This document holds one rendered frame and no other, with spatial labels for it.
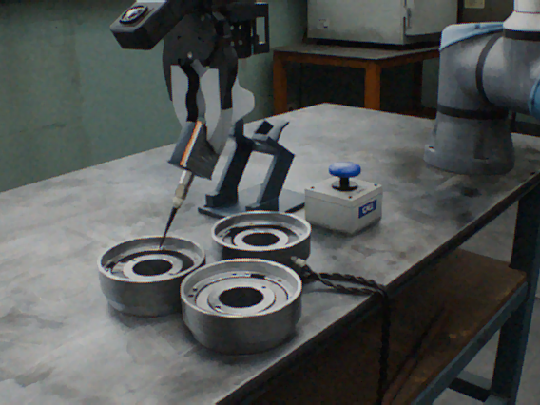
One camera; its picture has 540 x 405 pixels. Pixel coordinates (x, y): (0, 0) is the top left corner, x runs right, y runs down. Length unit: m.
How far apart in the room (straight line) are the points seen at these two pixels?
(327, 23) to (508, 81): 2.18
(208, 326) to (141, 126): 2.09
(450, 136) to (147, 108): 1.76
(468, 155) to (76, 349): 0.66
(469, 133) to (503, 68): 0.13
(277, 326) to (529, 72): 0.53
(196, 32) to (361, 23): 2.33
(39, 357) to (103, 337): 0.06
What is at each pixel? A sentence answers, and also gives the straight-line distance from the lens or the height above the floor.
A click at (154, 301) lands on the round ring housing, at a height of 0.82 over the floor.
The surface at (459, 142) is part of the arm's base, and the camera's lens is 0.98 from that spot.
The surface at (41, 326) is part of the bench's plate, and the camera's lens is 0.59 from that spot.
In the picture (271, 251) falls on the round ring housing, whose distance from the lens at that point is 0.60.
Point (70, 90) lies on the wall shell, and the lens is 2.35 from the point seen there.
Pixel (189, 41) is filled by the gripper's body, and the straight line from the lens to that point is 0.62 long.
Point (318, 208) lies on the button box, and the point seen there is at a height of 0.82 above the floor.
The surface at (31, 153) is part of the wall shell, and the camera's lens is 2.31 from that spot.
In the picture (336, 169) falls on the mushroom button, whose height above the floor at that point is 0.87.
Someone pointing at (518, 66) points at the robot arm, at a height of 0.98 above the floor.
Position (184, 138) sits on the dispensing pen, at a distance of 0.63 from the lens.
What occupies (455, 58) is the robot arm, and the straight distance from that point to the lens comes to 0.98.
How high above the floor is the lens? 1.09
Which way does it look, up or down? 20 degrees down
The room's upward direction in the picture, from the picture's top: 1 degrees counter-clockwise
